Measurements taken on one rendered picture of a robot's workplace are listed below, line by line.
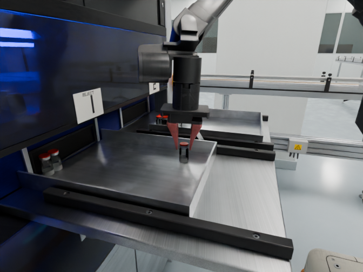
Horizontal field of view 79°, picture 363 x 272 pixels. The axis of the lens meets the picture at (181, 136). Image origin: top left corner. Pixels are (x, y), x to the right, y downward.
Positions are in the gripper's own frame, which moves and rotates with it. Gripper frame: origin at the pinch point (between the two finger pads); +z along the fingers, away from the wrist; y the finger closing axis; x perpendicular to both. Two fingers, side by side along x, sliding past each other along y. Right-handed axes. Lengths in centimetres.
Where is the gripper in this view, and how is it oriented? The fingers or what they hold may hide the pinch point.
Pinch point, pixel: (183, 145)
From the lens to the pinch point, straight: 51.6
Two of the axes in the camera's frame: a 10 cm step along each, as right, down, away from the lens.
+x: -0.5, 3.7, -9.3
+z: -0.4, 9.3, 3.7
